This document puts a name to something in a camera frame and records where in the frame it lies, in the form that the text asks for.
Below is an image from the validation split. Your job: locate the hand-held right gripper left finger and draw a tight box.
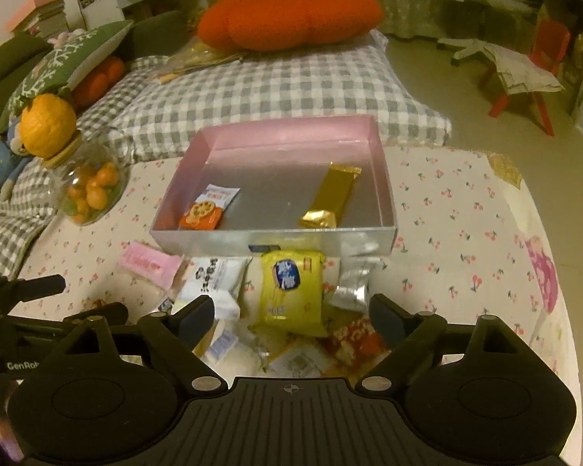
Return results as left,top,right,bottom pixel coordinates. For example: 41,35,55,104
53,295,219,392

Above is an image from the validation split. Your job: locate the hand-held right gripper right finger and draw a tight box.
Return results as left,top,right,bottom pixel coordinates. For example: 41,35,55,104
358,294,514,392

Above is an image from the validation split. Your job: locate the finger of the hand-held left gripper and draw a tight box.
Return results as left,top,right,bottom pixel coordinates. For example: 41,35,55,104
63,302,129,327
0,274,67,303

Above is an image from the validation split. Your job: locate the red white snack packet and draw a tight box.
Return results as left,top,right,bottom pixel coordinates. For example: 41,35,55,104
321,318,390,365

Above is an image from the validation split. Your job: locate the clear white blue snack packet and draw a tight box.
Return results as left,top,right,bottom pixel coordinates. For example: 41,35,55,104
201,321,268,374

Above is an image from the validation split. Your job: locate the white snack packet black print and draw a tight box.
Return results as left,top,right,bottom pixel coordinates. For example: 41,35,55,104
175,256,253,321

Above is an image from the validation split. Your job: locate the silver foil snack packet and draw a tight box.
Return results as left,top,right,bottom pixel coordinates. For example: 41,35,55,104
330,255,382,311

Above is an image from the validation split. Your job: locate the pink snack packet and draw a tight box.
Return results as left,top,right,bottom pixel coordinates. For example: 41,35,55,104
118,241,183,289

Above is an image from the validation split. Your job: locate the yellow snack packet blue logo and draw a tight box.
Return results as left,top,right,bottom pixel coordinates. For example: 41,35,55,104
248,249,328,338

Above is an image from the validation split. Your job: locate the pink cardboard box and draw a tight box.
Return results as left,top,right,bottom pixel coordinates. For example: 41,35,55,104
150,115,399,258

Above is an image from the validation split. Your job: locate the clear bag of snacks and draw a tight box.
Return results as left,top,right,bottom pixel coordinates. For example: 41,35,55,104
158,41,246,83

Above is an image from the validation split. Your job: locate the grey checkered blanket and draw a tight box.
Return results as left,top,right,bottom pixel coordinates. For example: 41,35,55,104
0,155,83,285

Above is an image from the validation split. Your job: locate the white printed paper leaflet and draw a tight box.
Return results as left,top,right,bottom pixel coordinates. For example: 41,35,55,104
267,339,351,379

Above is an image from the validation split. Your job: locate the orange cookie snack packet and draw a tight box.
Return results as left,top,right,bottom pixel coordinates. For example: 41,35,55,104
178,184,240,230

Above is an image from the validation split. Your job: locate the clear jar orange-shaped lid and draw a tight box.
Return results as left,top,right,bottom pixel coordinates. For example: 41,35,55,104
20,94,129,226

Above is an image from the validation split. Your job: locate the floral bed sheet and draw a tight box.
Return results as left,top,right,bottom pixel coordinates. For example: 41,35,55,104
14,146,583,466

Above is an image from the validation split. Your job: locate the gold foil snack packet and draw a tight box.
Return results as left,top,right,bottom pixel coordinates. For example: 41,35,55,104
298,162,363,230

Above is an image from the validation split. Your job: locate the small orange plush cushion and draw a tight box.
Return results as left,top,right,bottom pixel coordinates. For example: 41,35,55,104
70,56,127,110

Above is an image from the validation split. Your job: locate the green snowflake cushion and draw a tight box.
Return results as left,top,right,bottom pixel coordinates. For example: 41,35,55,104
0,20,134,134

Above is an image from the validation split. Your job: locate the dark green sofa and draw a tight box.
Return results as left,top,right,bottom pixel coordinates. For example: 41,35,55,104
0,10,195,103

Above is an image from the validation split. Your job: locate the grey checkered pillow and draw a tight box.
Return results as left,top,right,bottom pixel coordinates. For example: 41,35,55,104
78,29,452,163

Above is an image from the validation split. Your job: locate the pink plush toy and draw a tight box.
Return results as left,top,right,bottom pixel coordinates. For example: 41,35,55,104
49,29,86,45

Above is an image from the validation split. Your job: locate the stack of books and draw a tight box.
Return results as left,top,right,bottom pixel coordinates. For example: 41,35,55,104
12,0,69,40

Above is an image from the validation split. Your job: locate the crumpled newspaper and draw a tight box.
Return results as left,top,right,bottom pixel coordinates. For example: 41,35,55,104
486,43,564,95

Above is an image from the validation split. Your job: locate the orange persimmon plush pillow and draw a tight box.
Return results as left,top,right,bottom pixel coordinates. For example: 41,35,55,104
197,0,386,52

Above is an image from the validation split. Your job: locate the red plastic child chair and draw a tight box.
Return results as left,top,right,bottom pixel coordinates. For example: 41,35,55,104
488,19,571,137

